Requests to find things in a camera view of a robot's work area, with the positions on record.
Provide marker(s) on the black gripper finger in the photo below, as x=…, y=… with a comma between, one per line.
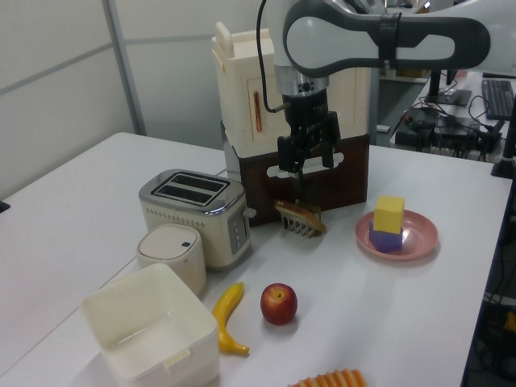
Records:
x=287, y=155
x=329, y=152

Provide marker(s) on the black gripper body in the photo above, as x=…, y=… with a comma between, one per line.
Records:
x=307, y=117

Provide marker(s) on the white grey Franka robot arm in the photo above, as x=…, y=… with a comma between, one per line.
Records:
x=342, y=38

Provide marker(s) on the yellow cube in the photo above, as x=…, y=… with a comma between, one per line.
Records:
x=389, y=214

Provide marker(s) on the purple cube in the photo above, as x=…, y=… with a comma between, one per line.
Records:
x=385, y=241

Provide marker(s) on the dark brown wooden box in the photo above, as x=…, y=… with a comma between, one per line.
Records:
x=342, y=181

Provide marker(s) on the cream plastic cabinet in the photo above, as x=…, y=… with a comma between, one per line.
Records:
x=242, y=88

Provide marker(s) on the cream two-slot toaster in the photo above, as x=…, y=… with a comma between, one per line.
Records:
x=201, y=217

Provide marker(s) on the pink plate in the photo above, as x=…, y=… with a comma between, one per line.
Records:
x=415, y=235

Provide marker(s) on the black monitor stand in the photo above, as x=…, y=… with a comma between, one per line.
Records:
x=445, y=92

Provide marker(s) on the red apple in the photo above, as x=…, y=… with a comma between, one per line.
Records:
x=278, y=303

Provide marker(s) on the small white lidded bin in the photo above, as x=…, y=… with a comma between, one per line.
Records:
x=173, y=254

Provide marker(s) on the yellow banana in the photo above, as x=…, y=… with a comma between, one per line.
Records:
x=228, y=315

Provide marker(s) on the black keyboard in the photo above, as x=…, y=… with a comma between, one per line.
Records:
x=499, y=98

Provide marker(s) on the white square plastic container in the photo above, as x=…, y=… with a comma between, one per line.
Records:
x=153, y=326

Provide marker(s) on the orange white striped food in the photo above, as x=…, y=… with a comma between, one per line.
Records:
x=332, y=378

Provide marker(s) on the black desk clamp mount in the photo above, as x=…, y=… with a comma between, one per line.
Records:
x=507, y=149

